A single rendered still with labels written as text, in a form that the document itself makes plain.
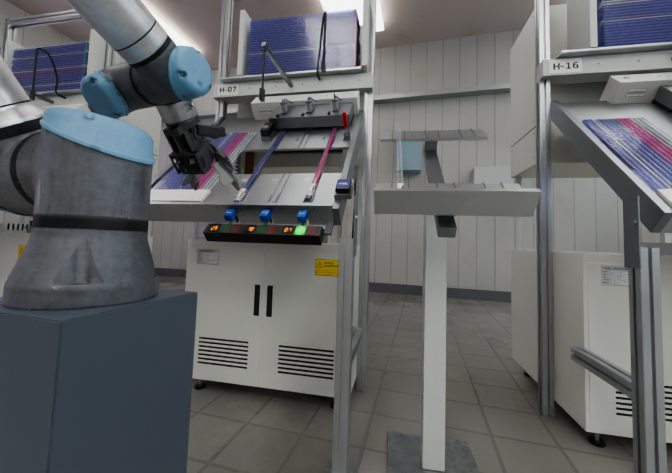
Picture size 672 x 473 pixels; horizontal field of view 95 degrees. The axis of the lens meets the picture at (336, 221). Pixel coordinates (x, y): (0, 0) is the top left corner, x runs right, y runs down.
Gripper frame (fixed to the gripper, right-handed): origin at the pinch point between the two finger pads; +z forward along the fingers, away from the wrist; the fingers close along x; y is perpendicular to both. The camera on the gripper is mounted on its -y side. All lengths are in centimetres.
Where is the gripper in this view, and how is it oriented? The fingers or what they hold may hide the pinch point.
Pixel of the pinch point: (217, 187)
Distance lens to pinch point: 89.7
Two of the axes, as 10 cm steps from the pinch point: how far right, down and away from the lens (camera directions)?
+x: 9.8, 0.2, -2.0
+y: -1.6, 6.5, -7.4
